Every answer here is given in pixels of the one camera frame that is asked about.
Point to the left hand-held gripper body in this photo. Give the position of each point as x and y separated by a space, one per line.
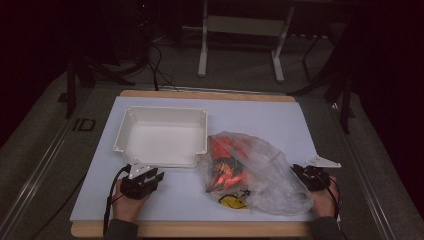
135 186

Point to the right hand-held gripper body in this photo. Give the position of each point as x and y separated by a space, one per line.
315 178

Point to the clear plastic bag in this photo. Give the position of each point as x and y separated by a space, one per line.
270 180

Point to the red snack packet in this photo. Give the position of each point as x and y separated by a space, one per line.
226 166

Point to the person's left hand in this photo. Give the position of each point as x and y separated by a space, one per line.
128 208

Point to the person's right hand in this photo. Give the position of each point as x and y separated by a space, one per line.
322 203

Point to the white plastic tray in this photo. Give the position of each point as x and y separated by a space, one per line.
163 140

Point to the white table mat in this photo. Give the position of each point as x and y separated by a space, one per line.
260 113

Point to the yellow snack packet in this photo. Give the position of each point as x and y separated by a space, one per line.
231 201

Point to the black metal stand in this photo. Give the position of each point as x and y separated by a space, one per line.
345 100
71 86

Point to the white desk frame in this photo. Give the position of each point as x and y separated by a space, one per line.
245 26

